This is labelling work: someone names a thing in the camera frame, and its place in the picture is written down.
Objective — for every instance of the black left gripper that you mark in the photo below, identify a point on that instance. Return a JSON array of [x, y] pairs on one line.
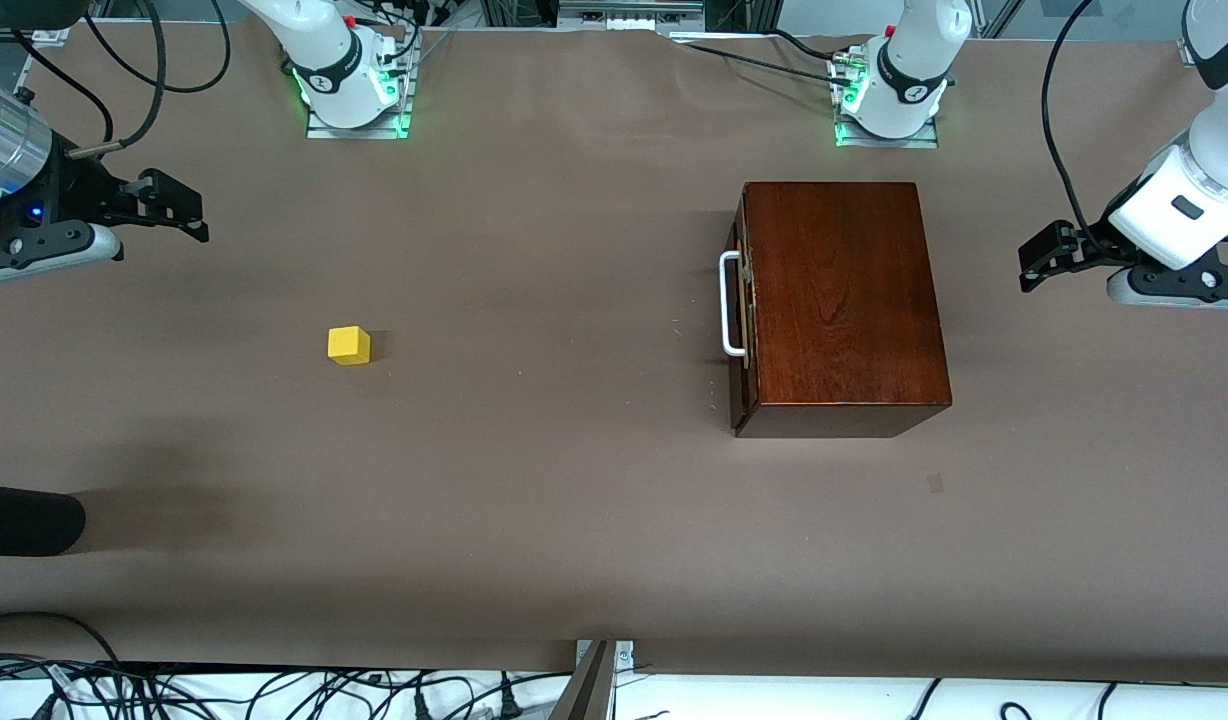
[[1091, 247]]

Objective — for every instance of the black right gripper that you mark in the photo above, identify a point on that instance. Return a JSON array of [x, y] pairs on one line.
[[77, 190]]

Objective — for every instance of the yellow wooden block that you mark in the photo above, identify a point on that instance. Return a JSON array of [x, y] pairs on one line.
[[348, 345]]

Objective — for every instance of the light wooden drawer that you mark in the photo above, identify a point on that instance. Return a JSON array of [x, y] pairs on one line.
[[725, 305]]

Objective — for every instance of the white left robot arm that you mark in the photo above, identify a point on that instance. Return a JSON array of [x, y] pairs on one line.
[[914, 60]]

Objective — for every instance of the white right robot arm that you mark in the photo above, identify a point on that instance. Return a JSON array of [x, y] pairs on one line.
[[329, 60]]

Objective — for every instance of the dark brown wooden drawer box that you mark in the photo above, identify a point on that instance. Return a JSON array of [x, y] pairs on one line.
[[844, 300]]

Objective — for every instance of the black cylindrical object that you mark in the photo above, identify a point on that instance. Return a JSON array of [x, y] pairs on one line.
[[24, 520]]

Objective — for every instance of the brown table cover sheet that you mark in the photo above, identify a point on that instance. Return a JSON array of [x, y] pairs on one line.
[[574, 450]]

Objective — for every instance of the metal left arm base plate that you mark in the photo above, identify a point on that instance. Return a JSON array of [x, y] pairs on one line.
[[889, 143]]

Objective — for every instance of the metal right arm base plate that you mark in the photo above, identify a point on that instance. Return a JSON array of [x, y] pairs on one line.
[[359, 133]]

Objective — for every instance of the aluminium frame strut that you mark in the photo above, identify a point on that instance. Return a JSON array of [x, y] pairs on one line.
[[1185, 52]]

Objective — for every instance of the grey metal bracket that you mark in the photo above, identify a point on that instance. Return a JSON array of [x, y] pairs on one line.
[[594, 690]]

